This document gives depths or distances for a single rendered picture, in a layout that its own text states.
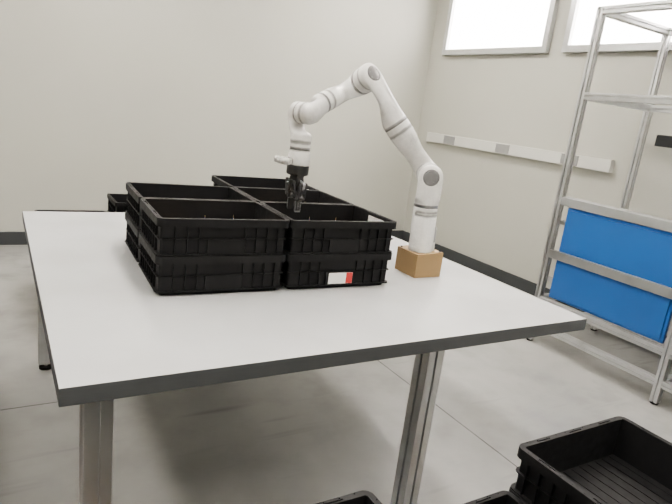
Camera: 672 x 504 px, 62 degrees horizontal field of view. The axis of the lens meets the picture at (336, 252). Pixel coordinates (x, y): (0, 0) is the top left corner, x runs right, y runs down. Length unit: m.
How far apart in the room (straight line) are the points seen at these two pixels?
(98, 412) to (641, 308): 2.76
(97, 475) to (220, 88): 3.97
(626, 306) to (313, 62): 3.34
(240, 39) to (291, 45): 0.47
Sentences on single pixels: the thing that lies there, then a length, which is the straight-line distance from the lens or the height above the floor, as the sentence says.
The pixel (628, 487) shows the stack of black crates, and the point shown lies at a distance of 1.62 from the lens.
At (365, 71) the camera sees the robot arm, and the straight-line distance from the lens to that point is 2.07.
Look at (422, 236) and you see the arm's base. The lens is 2.14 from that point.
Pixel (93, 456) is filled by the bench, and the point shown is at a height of 0.50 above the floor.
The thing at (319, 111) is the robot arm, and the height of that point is 1.26.
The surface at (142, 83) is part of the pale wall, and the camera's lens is 4.83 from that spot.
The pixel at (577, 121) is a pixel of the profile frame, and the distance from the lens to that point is 3.63.
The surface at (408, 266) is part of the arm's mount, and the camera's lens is 2.17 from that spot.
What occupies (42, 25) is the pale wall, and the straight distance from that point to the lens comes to 4.75.
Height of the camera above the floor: 1.28
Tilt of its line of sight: 14 degrees down
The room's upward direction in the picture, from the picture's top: 7 degrees clockwise
